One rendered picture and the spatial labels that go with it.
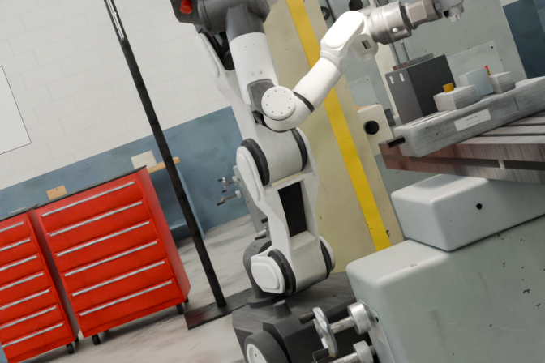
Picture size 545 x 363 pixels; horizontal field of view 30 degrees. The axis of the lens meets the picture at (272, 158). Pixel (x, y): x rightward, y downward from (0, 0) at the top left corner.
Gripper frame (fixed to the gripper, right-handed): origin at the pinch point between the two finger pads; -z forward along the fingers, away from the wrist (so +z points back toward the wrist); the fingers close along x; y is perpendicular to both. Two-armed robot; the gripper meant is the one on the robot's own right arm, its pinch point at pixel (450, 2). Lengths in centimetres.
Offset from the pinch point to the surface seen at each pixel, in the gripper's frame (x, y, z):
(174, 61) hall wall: 814, -57, 385
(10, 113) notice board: 735, -61, 554
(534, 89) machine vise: -0.8, 25.0, -11.6
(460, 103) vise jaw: -7.8, 22.3, 4.2
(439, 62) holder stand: 43.2, 13.8, 12.2
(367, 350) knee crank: -8, 72, 44
